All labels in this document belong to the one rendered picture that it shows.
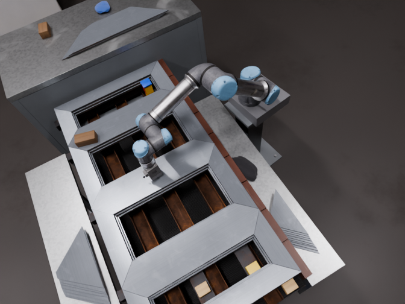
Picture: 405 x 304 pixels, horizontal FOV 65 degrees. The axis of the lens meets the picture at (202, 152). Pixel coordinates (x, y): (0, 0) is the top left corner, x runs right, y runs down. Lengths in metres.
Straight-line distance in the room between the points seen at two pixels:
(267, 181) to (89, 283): 1.07
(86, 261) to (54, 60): 1.23
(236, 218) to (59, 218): 0.99
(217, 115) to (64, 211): 1.09
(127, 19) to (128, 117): 0.66
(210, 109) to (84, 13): 1.09
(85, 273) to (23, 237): 1.29
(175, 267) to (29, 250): 1.61
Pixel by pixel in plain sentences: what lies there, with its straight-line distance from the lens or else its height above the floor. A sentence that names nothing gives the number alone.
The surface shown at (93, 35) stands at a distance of 2.25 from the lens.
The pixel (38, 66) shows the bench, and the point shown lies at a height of 1.05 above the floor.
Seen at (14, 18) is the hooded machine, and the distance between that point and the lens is 4.41.
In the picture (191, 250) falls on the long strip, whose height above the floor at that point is 0.86.
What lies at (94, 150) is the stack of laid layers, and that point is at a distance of 1.96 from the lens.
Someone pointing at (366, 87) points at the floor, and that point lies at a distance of 3.32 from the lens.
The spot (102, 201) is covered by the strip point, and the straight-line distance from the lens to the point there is 1.77.
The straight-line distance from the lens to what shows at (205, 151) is 1.75.
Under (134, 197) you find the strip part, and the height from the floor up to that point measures 0.86.
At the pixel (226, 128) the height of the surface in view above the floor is 0.68.
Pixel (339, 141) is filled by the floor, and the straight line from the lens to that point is 2.90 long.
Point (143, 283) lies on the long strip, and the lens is 1.59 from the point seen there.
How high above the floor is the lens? 2.37
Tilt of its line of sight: 60 degrees down
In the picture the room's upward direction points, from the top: 12 degrees counter-clockwise
